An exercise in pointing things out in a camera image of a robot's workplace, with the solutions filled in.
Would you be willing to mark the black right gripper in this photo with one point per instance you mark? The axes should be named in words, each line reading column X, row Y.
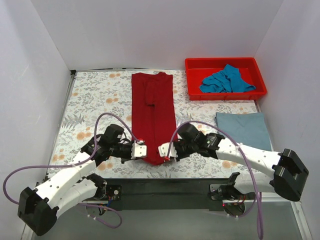
column 173, row 158

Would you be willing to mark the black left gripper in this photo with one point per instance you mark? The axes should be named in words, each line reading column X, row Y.
column 128, row 158

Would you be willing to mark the red t shirt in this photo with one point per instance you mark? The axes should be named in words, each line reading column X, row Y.
column 153, row 118

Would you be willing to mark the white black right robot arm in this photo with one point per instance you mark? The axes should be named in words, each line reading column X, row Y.
column 282, row 173

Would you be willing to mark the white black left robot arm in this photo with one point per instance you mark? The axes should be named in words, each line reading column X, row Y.
column 39, row 208

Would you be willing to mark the floral patterned table mat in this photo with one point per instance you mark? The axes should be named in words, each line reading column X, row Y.
column 105, row 97

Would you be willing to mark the folded grey-blue t shirt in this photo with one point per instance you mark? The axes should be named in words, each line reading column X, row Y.
column 249, row 129

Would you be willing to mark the red plastic bin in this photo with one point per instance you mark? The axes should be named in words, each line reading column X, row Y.
column 197, row 69

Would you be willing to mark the teal crumpled t shirt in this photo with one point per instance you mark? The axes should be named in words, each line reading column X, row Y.
column 227, row 80

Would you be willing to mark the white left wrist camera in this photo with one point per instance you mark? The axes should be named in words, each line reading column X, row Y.
column 138, row 150

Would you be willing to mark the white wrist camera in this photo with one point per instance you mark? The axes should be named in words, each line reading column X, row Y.
column 138, row 150
column 166, row 150

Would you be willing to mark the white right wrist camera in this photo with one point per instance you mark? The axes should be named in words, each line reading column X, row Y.
column 166, row 150

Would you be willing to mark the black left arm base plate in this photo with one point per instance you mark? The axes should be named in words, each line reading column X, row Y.
column 111, row 192

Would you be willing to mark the aluminium frame rail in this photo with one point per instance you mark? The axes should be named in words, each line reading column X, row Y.
column 275, row 197

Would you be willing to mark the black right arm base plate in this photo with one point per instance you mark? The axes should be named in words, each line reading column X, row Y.
column 228, row 192

